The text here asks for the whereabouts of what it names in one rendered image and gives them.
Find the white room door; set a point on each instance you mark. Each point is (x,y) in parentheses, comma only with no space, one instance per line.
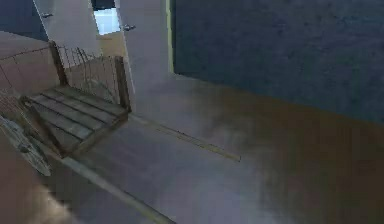
(68,25)
(146,56)

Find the brown wooden slatted chair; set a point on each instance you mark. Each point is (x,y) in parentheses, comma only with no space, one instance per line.
(76,113)

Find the grey round wheel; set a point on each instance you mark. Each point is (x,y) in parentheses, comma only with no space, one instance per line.
(25,146)

